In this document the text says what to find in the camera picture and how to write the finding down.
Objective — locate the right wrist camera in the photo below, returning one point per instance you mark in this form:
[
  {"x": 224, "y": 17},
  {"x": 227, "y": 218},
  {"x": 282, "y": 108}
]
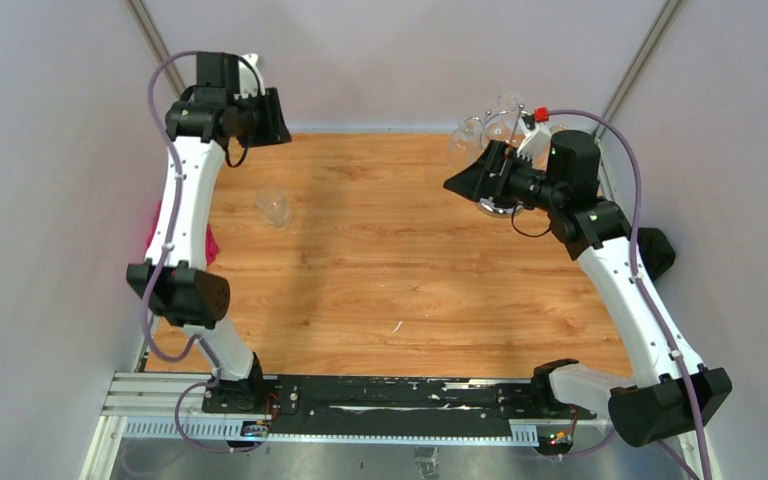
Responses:
[{"x": 537, "y": 135}]

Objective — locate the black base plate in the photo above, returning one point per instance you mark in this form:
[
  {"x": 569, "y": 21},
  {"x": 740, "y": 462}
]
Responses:
[{"x": 383, "y": 408}]

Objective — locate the aluminium frame rail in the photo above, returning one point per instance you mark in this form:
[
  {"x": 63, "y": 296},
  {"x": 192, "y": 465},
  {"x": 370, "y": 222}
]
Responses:
[{"x": 165, "y": 405}]

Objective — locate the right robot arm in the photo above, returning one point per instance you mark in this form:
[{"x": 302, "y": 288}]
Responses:
[{"x": 670, "y": 391}]

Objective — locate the clear wine glass left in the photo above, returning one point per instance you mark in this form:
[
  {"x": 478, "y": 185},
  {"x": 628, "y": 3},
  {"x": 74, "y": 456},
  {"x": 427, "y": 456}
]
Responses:
[{"x": 464, "y": 144}]

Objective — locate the patterned clear wine glass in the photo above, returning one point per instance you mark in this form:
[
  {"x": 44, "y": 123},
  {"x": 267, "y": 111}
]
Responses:
[{"x": 273, "y": 206}]

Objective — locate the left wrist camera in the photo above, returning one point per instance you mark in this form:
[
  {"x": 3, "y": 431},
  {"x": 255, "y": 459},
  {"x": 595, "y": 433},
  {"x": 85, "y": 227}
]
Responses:
[{"x": 251, "y": 80}]

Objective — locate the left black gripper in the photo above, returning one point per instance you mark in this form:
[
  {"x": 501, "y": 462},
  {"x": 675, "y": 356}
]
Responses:
[{"x": 275, "y": 130}]

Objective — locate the black cloth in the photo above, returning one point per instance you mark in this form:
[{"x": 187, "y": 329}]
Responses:
[{"x": 657, "y": 253}]

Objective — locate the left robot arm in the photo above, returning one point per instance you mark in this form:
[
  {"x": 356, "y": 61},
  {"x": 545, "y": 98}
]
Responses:
[{"x": 184, "y": 305}]

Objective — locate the pink cloth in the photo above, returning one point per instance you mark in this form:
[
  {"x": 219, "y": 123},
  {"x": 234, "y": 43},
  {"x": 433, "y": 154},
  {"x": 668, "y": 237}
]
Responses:
[{"x": 210, "y": 242}]

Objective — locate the clear wine glass back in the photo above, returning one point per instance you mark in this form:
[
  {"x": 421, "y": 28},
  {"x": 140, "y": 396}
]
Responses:
[{"x": 508, "y": 109}]

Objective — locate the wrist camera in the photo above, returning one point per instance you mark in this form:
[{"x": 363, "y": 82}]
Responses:
[
  {"x": 251, "y": 80},
  {"x": 537, "y": 135}
]

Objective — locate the chrome wine glass rack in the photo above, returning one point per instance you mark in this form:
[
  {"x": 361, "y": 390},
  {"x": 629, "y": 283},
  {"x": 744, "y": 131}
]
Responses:
[{"x": 507, "y": 133}]

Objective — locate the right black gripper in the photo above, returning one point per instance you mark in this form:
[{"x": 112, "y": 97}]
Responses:
[{"x": 475, "y": 183}]

